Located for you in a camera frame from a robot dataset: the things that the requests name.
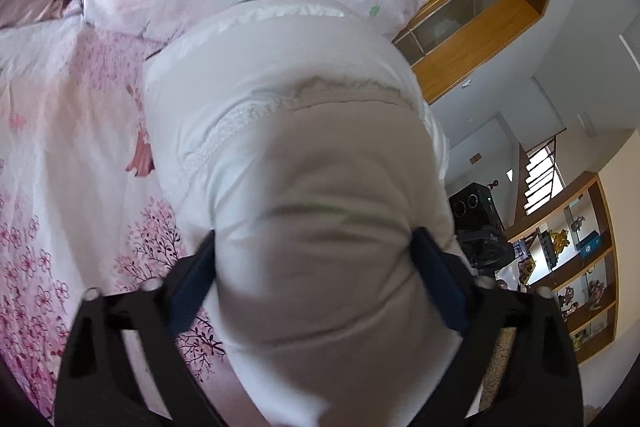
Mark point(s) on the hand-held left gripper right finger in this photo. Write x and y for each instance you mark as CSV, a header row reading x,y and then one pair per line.
x,y
440,277

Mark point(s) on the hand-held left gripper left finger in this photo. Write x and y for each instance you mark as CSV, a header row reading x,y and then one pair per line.
x,y
190,287

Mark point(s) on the yellow figurine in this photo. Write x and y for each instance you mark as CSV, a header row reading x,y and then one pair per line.
x,y
557,241

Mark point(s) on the blue box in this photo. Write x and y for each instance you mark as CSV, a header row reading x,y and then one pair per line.
x,y
589,242

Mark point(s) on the wooden display shelf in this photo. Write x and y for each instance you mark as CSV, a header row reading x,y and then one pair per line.
x,y
606,217

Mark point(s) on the pink floral bed sheet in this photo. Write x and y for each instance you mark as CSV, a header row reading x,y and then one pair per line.
x,y
65,157

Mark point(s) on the wooden framed glass cabinet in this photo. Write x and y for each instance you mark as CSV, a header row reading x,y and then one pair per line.
x,y
500,27

